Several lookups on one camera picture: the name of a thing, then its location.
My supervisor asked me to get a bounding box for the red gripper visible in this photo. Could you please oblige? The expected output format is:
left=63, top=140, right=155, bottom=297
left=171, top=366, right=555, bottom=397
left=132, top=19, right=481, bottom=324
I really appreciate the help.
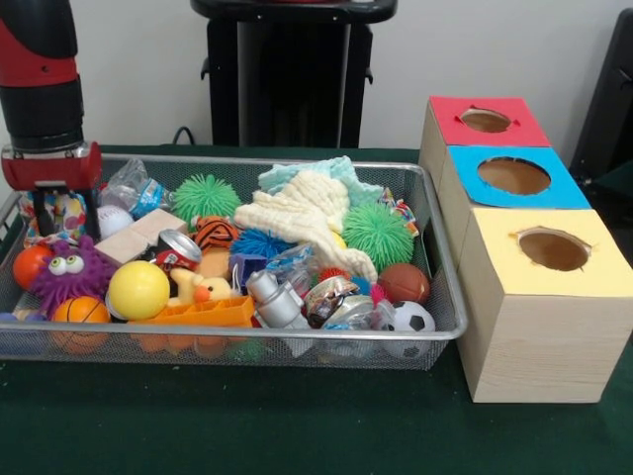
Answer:
left=0, top=141, right=104, bottom=241

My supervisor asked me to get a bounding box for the colourful knotted rag toy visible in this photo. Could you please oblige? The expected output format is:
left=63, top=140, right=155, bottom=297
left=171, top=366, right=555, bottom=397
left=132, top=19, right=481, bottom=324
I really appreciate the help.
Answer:
left=22, top=190, right=95, bottom=247

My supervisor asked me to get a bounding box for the silver mesh bin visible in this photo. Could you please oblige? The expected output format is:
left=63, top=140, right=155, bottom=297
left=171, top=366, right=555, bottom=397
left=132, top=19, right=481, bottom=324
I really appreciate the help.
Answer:
left=0, top=152, right=470, bottom=372

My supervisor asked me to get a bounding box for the wooden box with three holes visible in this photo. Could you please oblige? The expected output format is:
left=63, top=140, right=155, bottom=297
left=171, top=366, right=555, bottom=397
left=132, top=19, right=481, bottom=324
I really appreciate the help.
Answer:
left=417, top=95, right=633, bottom=405

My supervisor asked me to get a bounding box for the red orange ball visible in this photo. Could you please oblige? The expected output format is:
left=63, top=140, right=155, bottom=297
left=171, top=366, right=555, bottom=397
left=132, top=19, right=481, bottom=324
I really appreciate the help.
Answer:
left=13, top=244, right=54, bottom=291

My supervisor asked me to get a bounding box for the purple furry monster toy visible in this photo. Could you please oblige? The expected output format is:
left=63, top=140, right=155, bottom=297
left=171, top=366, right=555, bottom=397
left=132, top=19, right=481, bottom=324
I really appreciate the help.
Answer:
left=30, top=236, right=119, bottom=318

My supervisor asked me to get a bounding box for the orange toy basketball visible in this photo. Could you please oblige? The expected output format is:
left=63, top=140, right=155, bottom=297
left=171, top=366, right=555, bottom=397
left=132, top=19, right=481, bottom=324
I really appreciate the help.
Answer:
left=50, top=296, right=113, bottom=328

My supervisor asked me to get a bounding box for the yellow smooth ball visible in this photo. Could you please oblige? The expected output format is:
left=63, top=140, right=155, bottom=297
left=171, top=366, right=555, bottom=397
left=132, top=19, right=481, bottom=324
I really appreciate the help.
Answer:
left=107, top=260, right=172, bottom=321

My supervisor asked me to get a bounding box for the green spiky rubber ball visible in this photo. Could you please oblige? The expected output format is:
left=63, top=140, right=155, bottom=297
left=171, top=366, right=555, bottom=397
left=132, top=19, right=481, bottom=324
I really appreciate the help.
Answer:
left=341, top=201, right=415, bottom=271
left=171, top=172, right=243, bottom=222

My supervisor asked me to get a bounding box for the cream knitted cloth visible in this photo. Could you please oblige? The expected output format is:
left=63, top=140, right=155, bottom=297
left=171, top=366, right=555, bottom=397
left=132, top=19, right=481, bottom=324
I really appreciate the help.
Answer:
left=232, top=170, right=380, bottom=283

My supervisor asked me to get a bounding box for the light blue cloth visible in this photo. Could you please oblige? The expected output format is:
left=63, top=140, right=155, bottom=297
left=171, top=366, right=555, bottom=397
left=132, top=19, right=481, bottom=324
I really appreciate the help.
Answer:
left=257, top=155, right=386, bottom=207

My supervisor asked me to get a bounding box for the dark green table cloth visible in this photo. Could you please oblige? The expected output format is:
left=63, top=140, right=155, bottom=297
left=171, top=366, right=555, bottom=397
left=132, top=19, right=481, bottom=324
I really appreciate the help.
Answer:
left=0, top=142, right=633, bottom=475

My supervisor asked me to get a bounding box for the brown toy football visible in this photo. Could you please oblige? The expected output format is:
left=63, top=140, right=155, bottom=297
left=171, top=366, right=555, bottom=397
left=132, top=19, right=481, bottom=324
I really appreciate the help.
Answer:
left=378, top=262, right=431, bottom=304

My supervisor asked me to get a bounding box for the black and white soccer ball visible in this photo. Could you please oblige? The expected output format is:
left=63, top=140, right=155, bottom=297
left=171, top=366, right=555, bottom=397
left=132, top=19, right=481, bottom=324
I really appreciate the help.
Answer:
left=384, top=300, right=437, bottom=342

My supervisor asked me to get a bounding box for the black upright panel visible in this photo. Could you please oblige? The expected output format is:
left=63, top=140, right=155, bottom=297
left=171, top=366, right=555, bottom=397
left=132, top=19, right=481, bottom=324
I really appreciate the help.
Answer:
left=568, top=7, right=633, bottom=174

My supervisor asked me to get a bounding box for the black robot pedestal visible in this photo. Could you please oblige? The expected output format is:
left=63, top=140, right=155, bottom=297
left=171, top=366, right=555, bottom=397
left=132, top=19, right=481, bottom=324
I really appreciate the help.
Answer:
left=190, top=0, right=400, bottom=148

